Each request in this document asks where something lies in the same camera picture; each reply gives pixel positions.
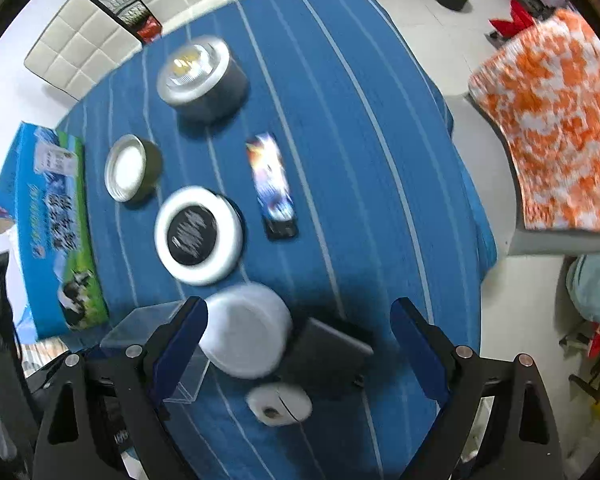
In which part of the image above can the clear acrylic box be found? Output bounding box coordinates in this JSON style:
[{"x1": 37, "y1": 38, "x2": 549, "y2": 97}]
[{"x1": 99, "y1": 297, "x2": 209, "y2": 404}]

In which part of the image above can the white round jar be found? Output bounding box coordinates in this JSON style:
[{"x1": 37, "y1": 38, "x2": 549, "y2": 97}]
[{"x1": 199, "y1": 283, "x2": 292, "y2": 379}]

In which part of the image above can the dark grey charger block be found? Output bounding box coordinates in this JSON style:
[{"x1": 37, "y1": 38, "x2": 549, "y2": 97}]
[{"x1": 276, "y1": 316, "x2": 375, "y2": 399}]

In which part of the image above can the grey round tin with lens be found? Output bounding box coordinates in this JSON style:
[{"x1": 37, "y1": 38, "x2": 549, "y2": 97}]
[{"x1": 157, "y1": 35, "x2": 249, "y2": 125}]

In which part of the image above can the small white round earbud case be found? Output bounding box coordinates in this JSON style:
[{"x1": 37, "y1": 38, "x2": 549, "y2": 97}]
[{"x1": 246, "y1": 382, "x2": 313, "y2": 427}]

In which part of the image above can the teal plastic bag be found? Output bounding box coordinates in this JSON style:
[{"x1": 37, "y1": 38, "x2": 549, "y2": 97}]
[{"x1": 566, "y1": 255, "x2": 600, "y2": 323}]

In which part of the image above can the white round black-top case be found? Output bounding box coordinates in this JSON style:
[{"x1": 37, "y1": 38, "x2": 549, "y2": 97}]
[{"x1": 154, "y1": 186, "x2": 244, "y2": 286}]

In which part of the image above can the blue cardboard box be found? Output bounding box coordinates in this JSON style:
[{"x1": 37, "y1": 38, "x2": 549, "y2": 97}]
[{"x1": 0, "y1": 122, "x2": 109, "y2": 344}]

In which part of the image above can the small silver round tin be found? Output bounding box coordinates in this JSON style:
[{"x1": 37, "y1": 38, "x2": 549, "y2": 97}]
[{"x1": 104, "y1": 134, "x2": 162, "y2": 204}]

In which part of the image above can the grey sofa seat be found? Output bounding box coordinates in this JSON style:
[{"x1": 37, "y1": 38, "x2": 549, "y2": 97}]
[{"x1": 446, "y1": 93, "x2": 600, "y2": 258}]

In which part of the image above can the blue striped cloth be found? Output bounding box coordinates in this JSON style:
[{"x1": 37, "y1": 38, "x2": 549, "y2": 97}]
[{"x1": 59, "y1": 0, "x2": 495, "y2": 479}]

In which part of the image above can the left white padded chair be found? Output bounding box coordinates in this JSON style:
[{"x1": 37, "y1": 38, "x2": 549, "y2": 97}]
[{"x1": 24, "y1": 0, "x2": 143, "y2": 100}]

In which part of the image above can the red cloth on floor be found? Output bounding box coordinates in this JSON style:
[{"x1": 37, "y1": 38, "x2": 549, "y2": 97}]
[{"x1": 490, "y1": 0, "x2": 535, "y2": 39}]

